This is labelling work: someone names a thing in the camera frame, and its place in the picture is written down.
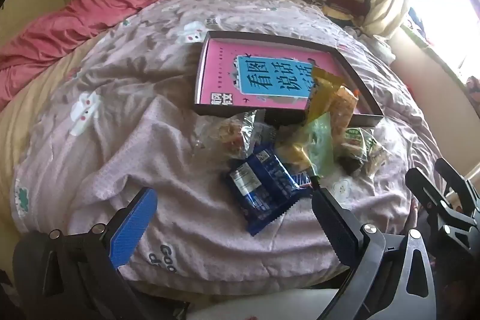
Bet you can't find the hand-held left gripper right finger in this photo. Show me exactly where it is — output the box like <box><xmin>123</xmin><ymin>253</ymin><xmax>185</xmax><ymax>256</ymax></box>
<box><xmin>310</xmin><ymin>187</ymin><xmax>438</xmax><ymax>320</ymax></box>

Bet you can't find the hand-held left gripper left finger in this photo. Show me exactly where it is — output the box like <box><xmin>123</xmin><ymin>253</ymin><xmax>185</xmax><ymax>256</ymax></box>
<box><xmin>13</xmin><ymin>187</ymin><xmax>159</xmax><ymax>320</ymax></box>

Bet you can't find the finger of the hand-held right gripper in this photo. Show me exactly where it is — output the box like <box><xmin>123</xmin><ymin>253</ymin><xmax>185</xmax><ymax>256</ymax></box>
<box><xmin>405</xmin><ymin>166</ymin><xmax>478</xmax><ymax>254</ymax></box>
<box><xmin>435</xmin><ymin>157</ymin><xmax>480</xmax><ymax>216</ymax></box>

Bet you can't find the blue snack packet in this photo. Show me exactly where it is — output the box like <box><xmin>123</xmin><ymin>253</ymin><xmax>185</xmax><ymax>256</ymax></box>
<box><xmin>224</xmin><ymin>145</ymin><xmax>314</xmax><ymax>236</ymax></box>

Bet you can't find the green printed pastry packet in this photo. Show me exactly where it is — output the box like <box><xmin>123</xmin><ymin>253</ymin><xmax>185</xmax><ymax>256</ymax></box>
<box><xmin>277</xmin><ymin>112</ymin><xmax>335</xmax><ymax>179</ymax></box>

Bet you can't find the small green label packet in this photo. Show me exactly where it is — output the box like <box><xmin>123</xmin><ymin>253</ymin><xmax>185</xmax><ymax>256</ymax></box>
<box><xmin>335</xmin><ymin>127</ymin><xmax>391</xmax><ymax>177</ymax></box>

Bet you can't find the clear packet with reddish pastry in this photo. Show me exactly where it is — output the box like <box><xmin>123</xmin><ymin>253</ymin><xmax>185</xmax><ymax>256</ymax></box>
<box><xmin>193</xmin><ymin>110</ymin><xmax>269</xmax><ymax>160</ymax></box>

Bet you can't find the dark cardboard tray box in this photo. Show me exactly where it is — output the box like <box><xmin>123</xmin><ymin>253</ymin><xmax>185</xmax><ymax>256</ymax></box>
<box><xmin>193</xmin><ymin>31</ymin><xmax>385</xmax><ymax>128</ymax></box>

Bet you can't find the orange floral cloth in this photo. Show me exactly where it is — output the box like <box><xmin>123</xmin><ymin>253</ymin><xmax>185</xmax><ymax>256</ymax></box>
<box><xmin>465</xmin><ymin>76</ymin><xmax>480</xmax><ymax>108</ymax></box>

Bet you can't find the yellow snack packet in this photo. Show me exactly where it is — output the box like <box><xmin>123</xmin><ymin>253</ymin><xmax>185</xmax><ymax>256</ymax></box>
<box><xmin>305</xmin><ymin>67</ymin><xmax>346</xmax><ymax>122</ymax></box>

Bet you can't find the beige bed sheet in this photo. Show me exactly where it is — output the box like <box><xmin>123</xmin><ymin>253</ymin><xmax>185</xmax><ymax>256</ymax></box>
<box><xmin>0</xmin><ymin>0</ymin><xmax>293</xmax><ymax>201</ymax></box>

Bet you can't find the white crumpled cloth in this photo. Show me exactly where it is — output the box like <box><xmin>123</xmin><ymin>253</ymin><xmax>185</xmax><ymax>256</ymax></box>
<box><xmin>344</xmin><ymin>25</ymin><xmax>397</xmax><ymax>64</ymax></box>

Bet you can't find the heap of colourful clothes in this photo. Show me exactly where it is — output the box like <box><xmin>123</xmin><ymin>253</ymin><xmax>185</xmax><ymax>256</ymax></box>
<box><xmin>406</xmin><ymin>7</ymin><xmax>429</xmax><ymax>48</ymax></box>

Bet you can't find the pink book with blue label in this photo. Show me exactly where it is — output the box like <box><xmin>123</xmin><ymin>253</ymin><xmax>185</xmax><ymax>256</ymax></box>
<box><xmin>199</xmin><ymin>38</ymin><xmax>351</xmax><ymax>115</ymax></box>

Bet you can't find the bright window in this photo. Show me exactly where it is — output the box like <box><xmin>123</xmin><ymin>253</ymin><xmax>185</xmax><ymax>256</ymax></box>
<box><xmin>403</xmin><ymin>0</ymin><xmax>480</xmax><ymax>81</ymax></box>

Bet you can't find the pink duvet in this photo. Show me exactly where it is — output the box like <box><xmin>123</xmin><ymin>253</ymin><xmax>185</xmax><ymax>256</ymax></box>
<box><xmin>0</xmin><ymin>0</ymin><xmax>176</xmax><ymax>111</ymax></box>

